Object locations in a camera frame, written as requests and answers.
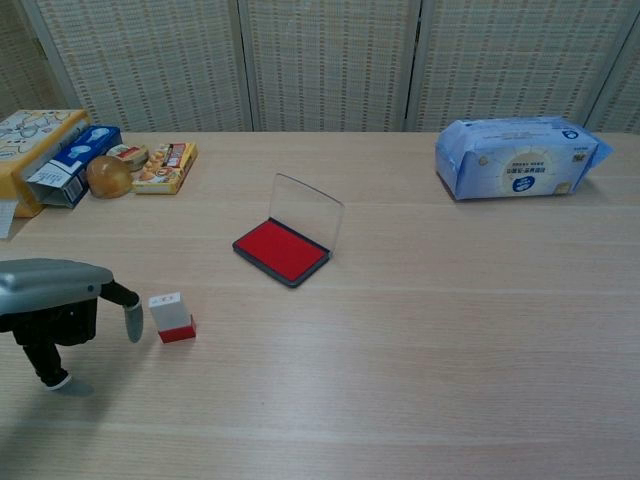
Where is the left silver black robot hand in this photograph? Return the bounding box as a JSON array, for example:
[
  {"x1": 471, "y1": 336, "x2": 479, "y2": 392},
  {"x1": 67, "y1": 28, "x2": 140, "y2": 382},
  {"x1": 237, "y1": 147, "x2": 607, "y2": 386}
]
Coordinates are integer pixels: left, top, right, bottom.
[{"x1": 0, "y1": 258, "x2": 143, "y2": 397}]

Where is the small red white stamp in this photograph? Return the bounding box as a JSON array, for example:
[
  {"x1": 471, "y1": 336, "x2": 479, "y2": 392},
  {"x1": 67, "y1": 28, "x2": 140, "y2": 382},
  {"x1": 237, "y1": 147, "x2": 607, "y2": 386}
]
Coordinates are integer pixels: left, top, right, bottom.
[{"x1": 148, "y1": 292, "x2": 197, "y2": 345}]

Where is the yellow cartoon tissue box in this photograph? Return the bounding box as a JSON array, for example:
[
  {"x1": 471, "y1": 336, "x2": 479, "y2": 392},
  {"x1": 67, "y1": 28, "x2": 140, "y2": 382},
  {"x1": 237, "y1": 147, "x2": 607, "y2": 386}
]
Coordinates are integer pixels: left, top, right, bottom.
[{"x1": 0, "y1": 108, "x2": 92, "y2": 219}]

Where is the brown bread bun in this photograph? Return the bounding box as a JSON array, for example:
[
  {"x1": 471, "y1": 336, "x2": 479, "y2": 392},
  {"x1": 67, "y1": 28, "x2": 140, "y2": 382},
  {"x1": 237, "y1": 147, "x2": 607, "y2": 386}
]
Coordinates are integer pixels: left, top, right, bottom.
[{"x1": 86, "y1": 154, "x2": 134, "y2": 200}]

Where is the blue light bulb box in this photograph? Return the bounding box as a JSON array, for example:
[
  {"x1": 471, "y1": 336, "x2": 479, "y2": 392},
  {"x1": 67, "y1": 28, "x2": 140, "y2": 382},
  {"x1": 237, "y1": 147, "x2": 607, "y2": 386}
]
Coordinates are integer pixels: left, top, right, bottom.
[{"x1": 24, "y1": 124, "x2": 124, "y2": 210}]

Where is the round food tin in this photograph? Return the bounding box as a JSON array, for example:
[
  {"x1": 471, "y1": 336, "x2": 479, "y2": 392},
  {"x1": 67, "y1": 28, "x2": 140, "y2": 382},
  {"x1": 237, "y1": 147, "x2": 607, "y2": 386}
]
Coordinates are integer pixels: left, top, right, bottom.
[{"x1": 104, "y1": 143, "x2": 149, "y2": 174}]

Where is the yellow curry box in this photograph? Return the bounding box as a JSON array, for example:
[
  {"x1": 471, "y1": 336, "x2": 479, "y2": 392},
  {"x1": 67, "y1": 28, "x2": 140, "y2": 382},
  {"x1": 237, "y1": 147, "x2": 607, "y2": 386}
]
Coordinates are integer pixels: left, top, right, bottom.
[{"x1": 131, "y1": 141, "x2": 199, "y2": 195}]

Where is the woven folding screen panel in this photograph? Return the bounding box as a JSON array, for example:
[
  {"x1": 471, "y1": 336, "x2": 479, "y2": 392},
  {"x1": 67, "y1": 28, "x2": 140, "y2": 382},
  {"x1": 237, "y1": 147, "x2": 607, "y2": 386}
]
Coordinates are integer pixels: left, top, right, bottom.
[
  {"x1": 22, "y1": 0, "x2": 254, "y2": 133},
  {"x1": 237, "y1": 0, "x2": 424, "y2": 133},
  {"x1": 0, "y1": 0, "x2": 90, "y2": 121},
  {"x1": 404, "y1": 0, "x2": 640, "y2": 134},
  {"x1": 584, "y1": 29, "x2": 640, "y2": 134}
]

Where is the red ink pad clear lid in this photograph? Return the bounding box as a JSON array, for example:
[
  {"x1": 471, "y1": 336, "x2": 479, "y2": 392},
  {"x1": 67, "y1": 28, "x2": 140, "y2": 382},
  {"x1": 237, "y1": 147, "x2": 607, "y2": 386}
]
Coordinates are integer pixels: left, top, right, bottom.
[{"x1": 231, "y1": 172, "x2": 346, "y2": 290}]

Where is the blue wet wipes pack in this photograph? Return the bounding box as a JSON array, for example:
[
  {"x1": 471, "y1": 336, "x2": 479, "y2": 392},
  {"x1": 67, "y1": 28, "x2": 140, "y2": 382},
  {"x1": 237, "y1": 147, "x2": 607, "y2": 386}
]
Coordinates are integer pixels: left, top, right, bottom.
[{"x1": 434, "y1": 116, "x2": 614, "y2": 202}]

